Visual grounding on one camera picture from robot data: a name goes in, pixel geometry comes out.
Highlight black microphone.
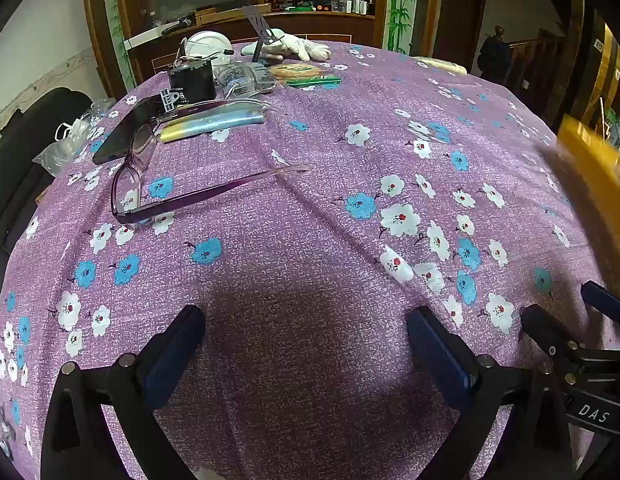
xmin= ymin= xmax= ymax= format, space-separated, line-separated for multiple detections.
xmin=160 ymin=16 xmax=193 ymax=36

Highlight purple floral tablecloth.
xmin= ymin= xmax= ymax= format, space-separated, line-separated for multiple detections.
xmin=0 ymin=42 xmax=620 ymax=480

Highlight purple frame glasses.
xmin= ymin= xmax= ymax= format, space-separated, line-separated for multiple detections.
xmin=111 ymin=100 xmax=316 ymax=226

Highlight crumpled clear plastic bag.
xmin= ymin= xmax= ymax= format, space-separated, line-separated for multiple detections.
xmin=32 ymin=100 xmax=116 ymax=178

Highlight green pen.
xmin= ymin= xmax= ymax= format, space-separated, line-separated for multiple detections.
xmin=285 ymin=75 xmax=342 ymax=86

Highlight dark standing figure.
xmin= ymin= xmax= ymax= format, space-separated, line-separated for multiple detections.
xmin=477 ymin=25 xmax=513 ymax=81

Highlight black box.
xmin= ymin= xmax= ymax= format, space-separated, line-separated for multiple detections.
xmin=169 ymin=59 xmax=217 ymax=103

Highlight wooden stair railing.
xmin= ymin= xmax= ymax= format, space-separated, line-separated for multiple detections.
xmin=510 ymin=30 xmax=571 ymax=106

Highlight bamboo painted panel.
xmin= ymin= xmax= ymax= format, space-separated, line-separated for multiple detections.
xmin=382 ymin=0 xmax=421 ymax=53
xmin=102 ymin=0 xmax=136 ymax=91

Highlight iridescent pencil case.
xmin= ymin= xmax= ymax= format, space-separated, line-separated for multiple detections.
xmin=157 ymin=107 xmax=266 ymax=143

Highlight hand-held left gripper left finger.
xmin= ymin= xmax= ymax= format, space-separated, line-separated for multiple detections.
xmin=40 ymin=305 xmax=208 ymax=480

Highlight white tray with yellow tape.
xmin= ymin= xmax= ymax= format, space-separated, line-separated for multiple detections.
xmin=555 ymin=112 xmax=620 ymax=196

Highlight black smartphone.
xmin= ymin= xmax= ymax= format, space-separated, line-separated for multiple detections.
xmin=92 ymin=95 xmax=176 ymax=165

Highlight white glove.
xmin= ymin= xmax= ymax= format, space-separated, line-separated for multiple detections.
xmin=240 ymin=32 xmax=333 ymax=61

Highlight gold trimmed dark cabinet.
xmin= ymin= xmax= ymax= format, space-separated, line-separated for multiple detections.
xmin=555 ymin=0 xmax=620 ymax=161

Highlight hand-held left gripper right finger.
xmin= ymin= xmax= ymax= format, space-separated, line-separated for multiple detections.
xmin=406 ymin=306 xmax=576 ymax=480

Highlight wooden glass cabinet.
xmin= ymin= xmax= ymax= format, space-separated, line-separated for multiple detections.
xmin=82 ymin=0 xmax=441 ymax=98

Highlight cream flat bar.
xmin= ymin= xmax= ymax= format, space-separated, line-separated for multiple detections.
xmin=415 ymin=56 xmax=466 ymax=73

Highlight black chair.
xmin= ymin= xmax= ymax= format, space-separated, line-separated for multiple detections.
xmin=0 ymin=87 xmax=96 ymax=311

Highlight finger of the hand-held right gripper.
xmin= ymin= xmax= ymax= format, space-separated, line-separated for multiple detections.
xmin=520 ymin=305 xmax=591 ymax=361
xmin=581 ymin=281 xmax=620 ymax=321

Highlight brown door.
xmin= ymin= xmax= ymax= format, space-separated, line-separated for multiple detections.
xmin=432 ymin=0 xmax=488 ymax=73

